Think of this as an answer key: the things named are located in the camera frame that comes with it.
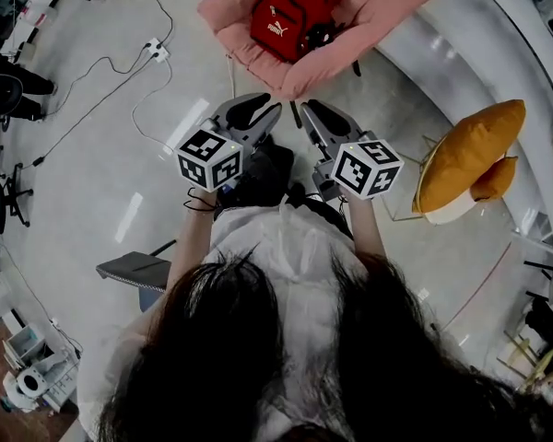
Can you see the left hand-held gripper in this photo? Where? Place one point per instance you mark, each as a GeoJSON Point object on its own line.
{"type": "Point", "coordinates": [207, 164]}

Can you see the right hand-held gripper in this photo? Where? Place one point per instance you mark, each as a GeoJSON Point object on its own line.
{"type": "Point", "coordinates": [364, 168]}

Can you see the red backpack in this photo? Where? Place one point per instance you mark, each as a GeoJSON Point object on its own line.
{"type": "Point", "coordinates": [285, 16]}

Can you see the pink cushioned chair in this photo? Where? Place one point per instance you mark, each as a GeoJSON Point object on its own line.
{"type": "Point", "coordinates": [387, 12]}

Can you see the person's left forearm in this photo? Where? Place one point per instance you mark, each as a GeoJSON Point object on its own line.
{"type": "Point", "coordinates": [193, 247]}

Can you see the person's right forearm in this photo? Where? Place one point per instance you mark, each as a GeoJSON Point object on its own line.
{"type": "Point", "coordinates": [366, 228]}

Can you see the black waist pack with screen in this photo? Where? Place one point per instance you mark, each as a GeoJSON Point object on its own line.
{"type": "Point", "coordinates": [246, 177]}

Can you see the person's black trousers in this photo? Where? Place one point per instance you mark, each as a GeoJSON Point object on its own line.
{"type": "Point", "coordinates": [327, 214]}

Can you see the black wrist band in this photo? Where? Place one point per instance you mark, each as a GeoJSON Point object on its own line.
{"type": "Point", "coordinates": [198, 207]}

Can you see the white power strip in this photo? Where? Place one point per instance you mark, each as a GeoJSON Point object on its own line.
{"type": "Point", "coordinates": [157, 50]}

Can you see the person's white shirt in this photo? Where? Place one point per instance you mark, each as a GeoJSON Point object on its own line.
{"type": "Point", "coordinates": [299, 247]}

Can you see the white curved counter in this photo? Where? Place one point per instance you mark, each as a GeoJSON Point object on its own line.
{"type": "Point", "coordinates": [479, 49]}

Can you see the small orange cushion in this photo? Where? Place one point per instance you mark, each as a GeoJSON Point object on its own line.
{"type": "Point", "coordinates": [495, 177]}

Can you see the grey patterned stool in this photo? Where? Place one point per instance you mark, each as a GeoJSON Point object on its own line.
{"type": "Point", "coordinates": [133, 265]}

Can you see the black office chair base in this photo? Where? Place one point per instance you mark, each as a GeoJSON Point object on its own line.
{"type": "Point", "coordinates": [11, 192]}

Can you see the white shelf unit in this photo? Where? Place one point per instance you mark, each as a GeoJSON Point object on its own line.
{"type": "Point", "coordinates": [25, 341]}

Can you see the white round device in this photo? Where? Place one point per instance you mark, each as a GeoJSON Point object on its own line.
{"type": "Point", "coordinates": [30, 382]}

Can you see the wooden frame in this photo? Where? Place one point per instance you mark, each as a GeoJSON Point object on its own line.
{"type": "Point", "coordinates": [539, 364]}

